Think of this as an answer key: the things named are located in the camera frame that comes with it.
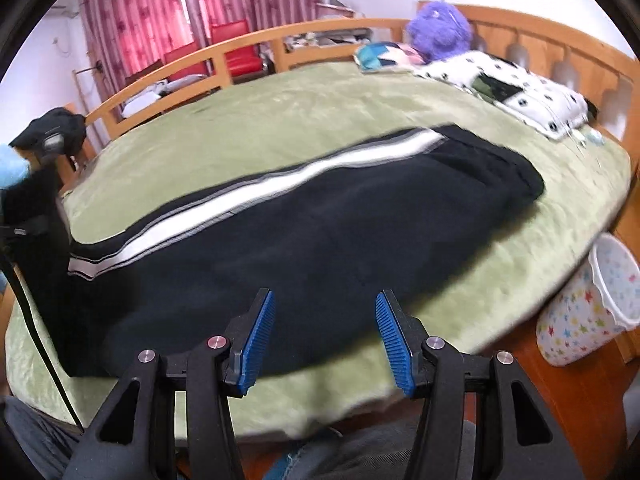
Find dark wooden chair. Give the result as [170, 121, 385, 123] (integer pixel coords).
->
[124, 59, 167, 88]

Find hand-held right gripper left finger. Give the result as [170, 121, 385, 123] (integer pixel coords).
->
[65, 287, 277, 480]

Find black garment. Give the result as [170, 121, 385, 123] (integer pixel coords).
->
[10, 107, 88, 161]

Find star patterned waste basket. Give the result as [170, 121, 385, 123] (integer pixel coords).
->
[536, 232, 640, 367]

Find white dotted pillow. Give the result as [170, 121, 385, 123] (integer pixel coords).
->
[412, 51, 590, 141]

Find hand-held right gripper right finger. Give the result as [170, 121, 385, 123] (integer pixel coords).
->
[375, 289, 586, 480]

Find red chair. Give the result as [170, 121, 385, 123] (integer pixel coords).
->
[164, 42, 211, 86]
[210, 20, 266, 78]

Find colourful geometric pillow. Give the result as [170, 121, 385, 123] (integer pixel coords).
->
[354, 42, 426, 73]

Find wooden bed frame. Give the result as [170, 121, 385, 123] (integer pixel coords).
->
[0, 4, 640, 480]

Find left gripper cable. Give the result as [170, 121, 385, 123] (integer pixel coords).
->
[0, 240, 83, 433]

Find wooden clothes rack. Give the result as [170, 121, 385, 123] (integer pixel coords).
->
[72, 62, 108, 136]

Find person's left leg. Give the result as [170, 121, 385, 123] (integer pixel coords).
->
[0, 396, 83, 480]

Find black pants with white stripe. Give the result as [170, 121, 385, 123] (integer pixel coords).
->
[50, 124, 546, 378]

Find green fleece blanket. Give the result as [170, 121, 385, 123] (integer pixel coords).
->
[5, 60, 632, 441]

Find pile of papers and boxes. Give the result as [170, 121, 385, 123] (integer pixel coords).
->
[285, 0, 373, 53]

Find light blue fleece robe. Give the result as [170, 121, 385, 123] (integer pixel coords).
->
[0, 144, 31, 191]

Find purple plush toy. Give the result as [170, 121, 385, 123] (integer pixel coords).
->
[406, 0, 473, 63]

